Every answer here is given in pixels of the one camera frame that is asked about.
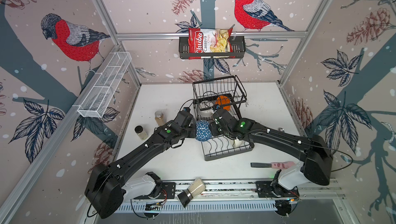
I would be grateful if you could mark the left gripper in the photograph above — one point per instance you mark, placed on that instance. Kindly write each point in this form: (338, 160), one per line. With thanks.
(193, 127)

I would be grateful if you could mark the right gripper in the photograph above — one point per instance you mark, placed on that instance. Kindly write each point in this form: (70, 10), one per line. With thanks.
(213, 130)

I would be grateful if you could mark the teal rimmed patterned bowl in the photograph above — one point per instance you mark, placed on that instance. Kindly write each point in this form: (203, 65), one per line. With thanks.
(203, 132)

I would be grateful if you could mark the white ceramic bowl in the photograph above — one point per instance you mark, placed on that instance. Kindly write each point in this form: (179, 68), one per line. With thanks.
(207, 113)

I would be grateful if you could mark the cream ceramic bowl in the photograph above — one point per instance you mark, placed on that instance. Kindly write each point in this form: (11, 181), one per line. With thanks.
(237, 143)

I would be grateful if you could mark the orange plastic bowl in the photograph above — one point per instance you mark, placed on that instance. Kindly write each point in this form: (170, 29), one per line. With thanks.
(224, 101)

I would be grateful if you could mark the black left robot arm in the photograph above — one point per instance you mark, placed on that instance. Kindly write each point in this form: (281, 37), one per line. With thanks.
(105, 186)

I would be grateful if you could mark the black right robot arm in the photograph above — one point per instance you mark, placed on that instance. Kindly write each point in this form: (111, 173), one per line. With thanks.
(315, 158)

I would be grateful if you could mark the black lidded spice jar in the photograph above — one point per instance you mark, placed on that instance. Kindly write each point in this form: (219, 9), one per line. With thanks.
(142, 134)

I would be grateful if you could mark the red cassava chips bag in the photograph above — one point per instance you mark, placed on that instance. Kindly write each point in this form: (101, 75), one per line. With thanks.
(209, 41)

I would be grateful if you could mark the black wire dish rack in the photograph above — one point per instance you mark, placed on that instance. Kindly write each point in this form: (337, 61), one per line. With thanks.
(217, 105)

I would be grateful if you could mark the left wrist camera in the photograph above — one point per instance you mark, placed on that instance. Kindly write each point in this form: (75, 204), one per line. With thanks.
(186, 109)

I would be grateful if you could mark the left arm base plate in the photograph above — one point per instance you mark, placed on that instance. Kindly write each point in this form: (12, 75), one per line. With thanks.
(162, 191)

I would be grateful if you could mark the pink handled knife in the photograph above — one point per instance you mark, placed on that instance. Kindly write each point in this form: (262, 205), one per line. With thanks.
(277, 165)

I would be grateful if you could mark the black wall shelf basket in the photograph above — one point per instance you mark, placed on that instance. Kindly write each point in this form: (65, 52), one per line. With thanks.
(238, 49)

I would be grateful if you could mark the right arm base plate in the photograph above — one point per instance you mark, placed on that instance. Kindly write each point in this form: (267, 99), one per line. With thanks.
(266, 189)

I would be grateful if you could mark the white mesh wall shelf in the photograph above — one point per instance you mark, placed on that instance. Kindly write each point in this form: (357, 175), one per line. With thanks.
(100, 95)

